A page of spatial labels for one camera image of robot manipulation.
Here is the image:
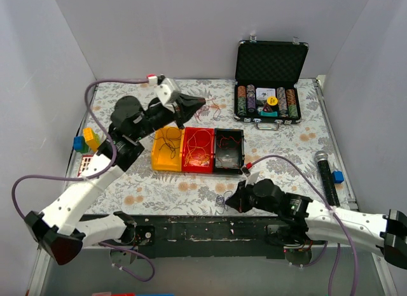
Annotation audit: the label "small blue block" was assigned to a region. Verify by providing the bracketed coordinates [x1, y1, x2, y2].
[332, 171, 345, 184]

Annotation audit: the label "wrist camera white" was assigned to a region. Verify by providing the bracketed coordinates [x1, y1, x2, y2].
[241, 167, 260, 186]
[155, 78, 181, 107]

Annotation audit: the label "yellow thin wire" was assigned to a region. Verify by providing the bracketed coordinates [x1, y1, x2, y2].
[186, 130, 213, 168]

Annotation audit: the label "red white toy brick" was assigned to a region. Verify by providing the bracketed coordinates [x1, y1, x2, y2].
[77, 155, 93, 177]

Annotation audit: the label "aluminium frame rail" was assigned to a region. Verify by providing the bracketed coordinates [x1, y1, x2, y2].
[38, 238, 109, 250]

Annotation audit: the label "purple thin wire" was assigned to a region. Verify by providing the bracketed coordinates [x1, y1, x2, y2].
[154, 127, 183, 160]

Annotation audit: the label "stacked colourful toy bricks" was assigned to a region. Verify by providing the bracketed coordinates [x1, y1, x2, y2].
[72, 127, 101, 154]

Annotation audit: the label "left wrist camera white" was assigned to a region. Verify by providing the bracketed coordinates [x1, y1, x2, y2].
[155, 78, 181, 107]

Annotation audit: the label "floral patterned table mat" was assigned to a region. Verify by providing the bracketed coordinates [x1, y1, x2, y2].
[88, 79, 341, 215]

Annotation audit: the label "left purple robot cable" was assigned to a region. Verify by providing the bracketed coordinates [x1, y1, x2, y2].
[11, 78, 158, 283]

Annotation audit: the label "yellow plastic bin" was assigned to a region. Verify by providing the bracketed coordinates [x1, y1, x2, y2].
[151, 127, 184, 172]

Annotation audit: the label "red plastic bin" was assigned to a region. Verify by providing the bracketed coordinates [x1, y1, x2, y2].
[181, 127, 214, 174]

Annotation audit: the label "black poker chip case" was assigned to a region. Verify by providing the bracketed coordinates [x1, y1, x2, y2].
[233, 37, 309, 130]

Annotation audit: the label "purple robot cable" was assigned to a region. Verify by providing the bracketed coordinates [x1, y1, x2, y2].
[251, 155, 359, 296]
[11, 78, 158, 283]

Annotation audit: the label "black plastic bin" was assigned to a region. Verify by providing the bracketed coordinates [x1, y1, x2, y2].
[212, 128, 245, 175]

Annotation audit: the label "black handheld microphone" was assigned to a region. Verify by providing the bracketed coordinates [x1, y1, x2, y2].
[314, 150, 340, 207]

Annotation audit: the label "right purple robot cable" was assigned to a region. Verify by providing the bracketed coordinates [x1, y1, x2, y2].
[251, 155, 359, 296]

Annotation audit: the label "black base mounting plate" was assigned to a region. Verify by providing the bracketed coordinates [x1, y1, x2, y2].
[126, 215, 300, 259]

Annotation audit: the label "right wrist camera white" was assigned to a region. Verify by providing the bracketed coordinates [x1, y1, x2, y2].
[241, 167, 260, 186]

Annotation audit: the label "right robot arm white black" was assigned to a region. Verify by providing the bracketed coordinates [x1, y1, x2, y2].
[225, 179, 406, 269]

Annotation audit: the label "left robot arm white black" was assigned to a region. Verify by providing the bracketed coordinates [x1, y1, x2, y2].
[24, 94, 205, 265]

